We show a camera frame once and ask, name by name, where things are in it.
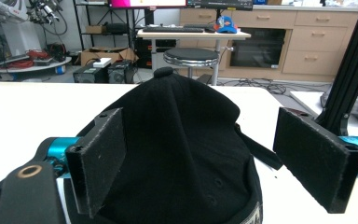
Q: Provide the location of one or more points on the computer monitor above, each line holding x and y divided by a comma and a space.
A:
148, 3

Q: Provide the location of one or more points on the white flat box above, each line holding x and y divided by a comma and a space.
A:
102, 62

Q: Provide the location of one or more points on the black built-in oven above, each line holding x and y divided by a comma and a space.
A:
257, 47

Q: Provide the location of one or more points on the wooden drawer cabinet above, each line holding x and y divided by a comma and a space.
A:
317, 43

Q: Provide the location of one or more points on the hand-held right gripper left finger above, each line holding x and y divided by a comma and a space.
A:
98, 165

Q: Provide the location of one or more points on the black metal stand post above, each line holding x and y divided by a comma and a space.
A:
349, 67

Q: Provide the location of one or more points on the black keyboard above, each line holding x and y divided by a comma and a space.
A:
172, 30

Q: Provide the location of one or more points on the black computer tower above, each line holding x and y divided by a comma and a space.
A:
120, 71
90, 74

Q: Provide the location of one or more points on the black baseball cap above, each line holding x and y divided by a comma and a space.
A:
180, 149

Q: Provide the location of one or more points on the black metal shelf rack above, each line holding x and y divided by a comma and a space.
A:
105, 21

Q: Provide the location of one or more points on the white robot machine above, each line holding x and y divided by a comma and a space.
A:
4, 28

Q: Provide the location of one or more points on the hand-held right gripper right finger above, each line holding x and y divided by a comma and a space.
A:
315, 161

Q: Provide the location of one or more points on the round black stool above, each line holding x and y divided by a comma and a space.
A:
191, 57

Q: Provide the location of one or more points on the dark monitor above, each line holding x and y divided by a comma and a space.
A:
223, 3

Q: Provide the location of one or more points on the blue and orange cap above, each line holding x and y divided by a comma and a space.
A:
227, 25

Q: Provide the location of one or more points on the open cardboard box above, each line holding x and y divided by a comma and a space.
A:
107, 53

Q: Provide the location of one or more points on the round white platform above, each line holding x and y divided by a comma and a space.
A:
28, 67

